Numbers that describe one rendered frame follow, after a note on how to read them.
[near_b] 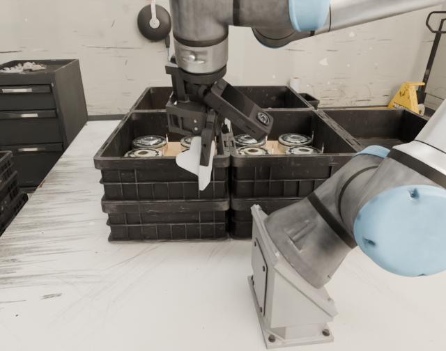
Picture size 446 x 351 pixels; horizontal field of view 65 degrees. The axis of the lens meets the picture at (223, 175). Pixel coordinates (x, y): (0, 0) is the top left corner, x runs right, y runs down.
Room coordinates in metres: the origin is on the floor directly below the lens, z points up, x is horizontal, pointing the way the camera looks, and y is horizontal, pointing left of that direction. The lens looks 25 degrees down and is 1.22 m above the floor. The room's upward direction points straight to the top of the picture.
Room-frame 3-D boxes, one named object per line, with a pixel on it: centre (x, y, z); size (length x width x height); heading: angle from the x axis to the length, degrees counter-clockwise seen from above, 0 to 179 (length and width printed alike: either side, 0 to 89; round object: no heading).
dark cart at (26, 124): (2.35, 1.23, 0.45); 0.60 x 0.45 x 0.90; 8
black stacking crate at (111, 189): (0.90, 0.14, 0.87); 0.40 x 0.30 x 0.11; 3
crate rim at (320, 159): (0.91, -0.16, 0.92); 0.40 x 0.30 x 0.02; 3
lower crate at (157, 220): (0.90, 0.14, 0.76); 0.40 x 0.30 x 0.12; 3
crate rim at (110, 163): (0.90, 0.14, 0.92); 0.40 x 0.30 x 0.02; 3
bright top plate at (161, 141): (1.00, 0.22, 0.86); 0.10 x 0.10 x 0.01
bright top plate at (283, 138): (1.02, -0.22, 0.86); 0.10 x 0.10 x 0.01
